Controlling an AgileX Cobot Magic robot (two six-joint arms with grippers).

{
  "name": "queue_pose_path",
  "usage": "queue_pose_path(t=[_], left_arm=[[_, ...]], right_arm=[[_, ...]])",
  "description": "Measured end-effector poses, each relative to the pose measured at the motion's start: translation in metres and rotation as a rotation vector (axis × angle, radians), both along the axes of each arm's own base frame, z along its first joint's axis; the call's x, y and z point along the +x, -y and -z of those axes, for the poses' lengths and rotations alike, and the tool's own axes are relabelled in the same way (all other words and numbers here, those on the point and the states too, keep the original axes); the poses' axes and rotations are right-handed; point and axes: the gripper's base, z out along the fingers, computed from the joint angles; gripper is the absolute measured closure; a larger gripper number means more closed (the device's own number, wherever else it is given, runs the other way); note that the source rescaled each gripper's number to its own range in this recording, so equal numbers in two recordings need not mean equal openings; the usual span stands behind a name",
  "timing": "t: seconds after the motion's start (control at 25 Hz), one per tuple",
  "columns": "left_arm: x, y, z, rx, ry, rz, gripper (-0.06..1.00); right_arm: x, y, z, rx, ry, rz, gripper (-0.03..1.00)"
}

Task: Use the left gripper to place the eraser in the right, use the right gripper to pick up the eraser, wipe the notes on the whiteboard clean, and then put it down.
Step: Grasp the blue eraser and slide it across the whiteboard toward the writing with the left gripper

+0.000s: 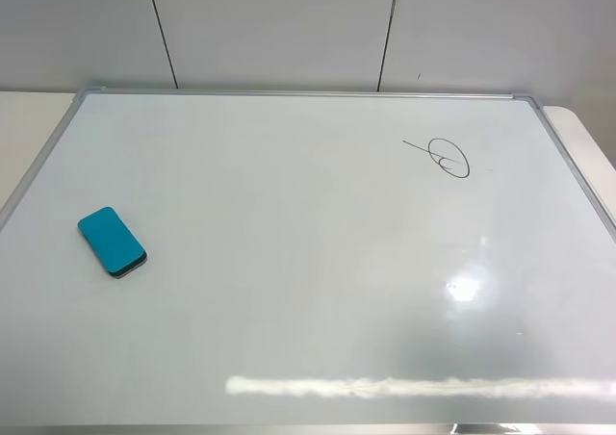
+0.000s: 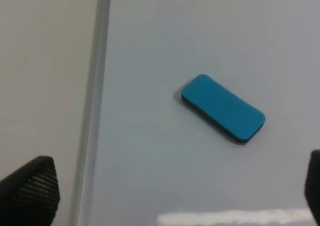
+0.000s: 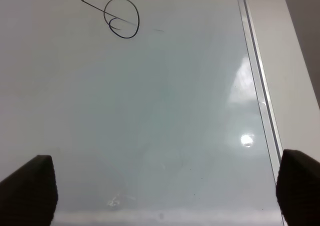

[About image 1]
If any white whiteboard with aluminium frame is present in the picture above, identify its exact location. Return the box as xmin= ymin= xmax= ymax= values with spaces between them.
xmin=1 ymin=89 xmax=615 ymax=430

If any blue whiteboard eraser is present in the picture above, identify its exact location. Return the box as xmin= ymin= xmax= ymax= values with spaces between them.
xmin=77 ymin=206 xmax=147 ymax=278

